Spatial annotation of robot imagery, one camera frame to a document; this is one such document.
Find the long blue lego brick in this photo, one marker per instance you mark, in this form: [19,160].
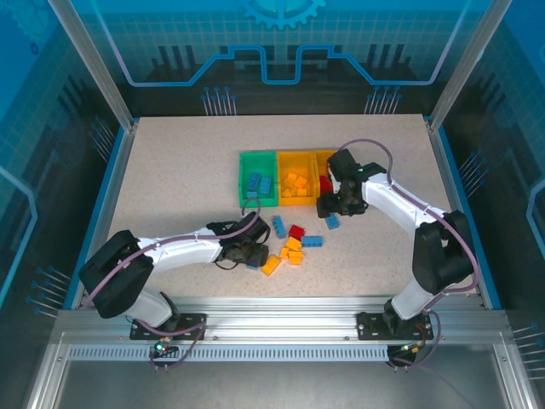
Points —
[266,184]
[279,226]
[333,222]
[312,241]
[252,266]
[254,181]

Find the long red lego brick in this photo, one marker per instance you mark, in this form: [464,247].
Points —
[325,184]

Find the small blue lego brick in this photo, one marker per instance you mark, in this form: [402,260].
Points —
[252,194]

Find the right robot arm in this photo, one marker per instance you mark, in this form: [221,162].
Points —
[443,255]

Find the long yellow lego brick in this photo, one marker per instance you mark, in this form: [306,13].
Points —
[271,265]

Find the yellow plastic bin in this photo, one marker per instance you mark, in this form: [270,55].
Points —
[298,201]

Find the orange-yellow plastic bin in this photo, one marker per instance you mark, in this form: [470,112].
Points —
[321,164]

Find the green plastic bin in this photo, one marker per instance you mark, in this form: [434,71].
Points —
[257,201]

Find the small electronics board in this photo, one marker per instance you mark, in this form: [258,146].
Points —
[406,350]
[164,349]

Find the grey metal sheet panel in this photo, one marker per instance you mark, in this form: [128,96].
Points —
[277,387]

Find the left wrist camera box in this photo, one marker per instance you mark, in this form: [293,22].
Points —
[254,228]

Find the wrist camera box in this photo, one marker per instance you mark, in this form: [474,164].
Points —
[254,228]
[342,162]

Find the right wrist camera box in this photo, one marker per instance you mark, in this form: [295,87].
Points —
[342,162]

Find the aluminium frame rail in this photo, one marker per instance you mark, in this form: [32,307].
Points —
[277,319]

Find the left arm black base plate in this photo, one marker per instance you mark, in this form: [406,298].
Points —
[191,326]

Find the blue-edged aluminium side rail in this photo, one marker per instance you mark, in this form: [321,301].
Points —
[453,191]
[111,191]

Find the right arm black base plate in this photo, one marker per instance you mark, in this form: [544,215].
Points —
[370,326]

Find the aluminium frame post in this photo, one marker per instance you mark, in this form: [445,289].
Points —
[91,64]
[468,64]

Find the aluminium frame bar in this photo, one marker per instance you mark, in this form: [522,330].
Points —
[511,379]
[44,375]

